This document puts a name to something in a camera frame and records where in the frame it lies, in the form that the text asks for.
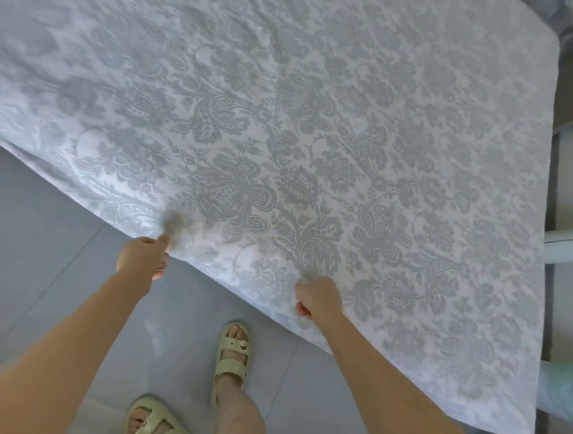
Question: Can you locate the person's left hand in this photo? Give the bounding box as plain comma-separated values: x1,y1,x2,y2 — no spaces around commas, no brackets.
113,229,173,300

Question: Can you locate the person's right hand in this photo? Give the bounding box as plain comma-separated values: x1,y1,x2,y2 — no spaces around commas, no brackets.
291,274,348,335

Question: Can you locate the blue-grey cloth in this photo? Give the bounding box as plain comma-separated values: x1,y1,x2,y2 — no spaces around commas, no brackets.
0,0,567,434

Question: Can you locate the person's right forearm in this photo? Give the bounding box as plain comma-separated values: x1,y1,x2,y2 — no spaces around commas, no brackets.
305,312,501,434

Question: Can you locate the person's left forearm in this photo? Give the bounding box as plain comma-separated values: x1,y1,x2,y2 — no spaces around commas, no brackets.
0,267,151,434

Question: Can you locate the person's right leg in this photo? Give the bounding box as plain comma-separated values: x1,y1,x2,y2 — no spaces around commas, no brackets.
213,371,281,434

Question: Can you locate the white cylinder appliance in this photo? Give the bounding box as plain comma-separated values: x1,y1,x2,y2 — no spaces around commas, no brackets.
542,221,573,268

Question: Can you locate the beige strap sandal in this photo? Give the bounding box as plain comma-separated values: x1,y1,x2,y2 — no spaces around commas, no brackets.
209,318,256,411
122,392,205,434

